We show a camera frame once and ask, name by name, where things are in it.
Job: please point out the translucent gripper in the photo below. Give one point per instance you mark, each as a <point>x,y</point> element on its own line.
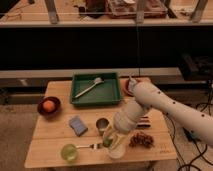
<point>111,133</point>

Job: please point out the green pepper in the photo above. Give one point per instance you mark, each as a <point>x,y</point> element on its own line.
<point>107,142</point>

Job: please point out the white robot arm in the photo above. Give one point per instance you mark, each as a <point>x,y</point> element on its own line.
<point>146,97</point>

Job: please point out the metal cup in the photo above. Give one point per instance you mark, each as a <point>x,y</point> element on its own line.
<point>101,125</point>

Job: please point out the green plastic cup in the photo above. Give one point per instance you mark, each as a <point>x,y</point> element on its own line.
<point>69,152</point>

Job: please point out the silver fork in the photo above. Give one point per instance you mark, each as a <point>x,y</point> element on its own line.
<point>92,146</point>

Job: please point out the striped cloth block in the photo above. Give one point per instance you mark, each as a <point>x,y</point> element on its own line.
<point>143,123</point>

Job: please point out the blue sponge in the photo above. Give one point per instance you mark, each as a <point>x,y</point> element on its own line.
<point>78,126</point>

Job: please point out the wooden table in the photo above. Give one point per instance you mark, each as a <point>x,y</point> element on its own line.
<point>51,135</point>

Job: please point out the green plastic tray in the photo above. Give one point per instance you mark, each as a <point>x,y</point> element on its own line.
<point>106,93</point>

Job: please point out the crumpled white packet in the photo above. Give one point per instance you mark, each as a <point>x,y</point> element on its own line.
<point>131,84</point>

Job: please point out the white dish brush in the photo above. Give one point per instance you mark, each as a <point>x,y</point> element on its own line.
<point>96,81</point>

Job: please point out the dark red bowl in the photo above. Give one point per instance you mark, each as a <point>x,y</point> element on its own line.
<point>43,112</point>

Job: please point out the orange fruit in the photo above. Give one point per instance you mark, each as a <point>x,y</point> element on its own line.
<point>49,105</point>

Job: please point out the black pedal box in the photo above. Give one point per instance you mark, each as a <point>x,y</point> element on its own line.
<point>190,136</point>

